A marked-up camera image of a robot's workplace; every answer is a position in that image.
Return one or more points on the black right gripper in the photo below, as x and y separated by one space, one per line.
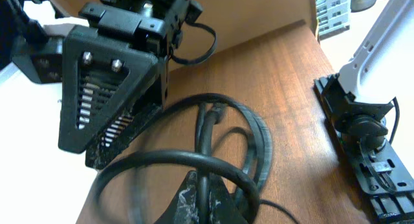
105 58

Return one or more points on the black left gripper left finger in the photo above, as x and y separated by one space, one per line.
182 209

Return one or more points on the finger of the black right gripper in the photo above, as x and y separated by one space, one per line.
139 108

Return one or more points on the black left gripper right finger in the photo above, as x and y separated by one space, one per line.
222 207

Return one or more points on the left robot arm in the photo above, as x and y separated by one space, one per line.
273 74

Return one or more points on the grey plastic crate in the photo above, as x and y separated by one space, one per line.
332 16

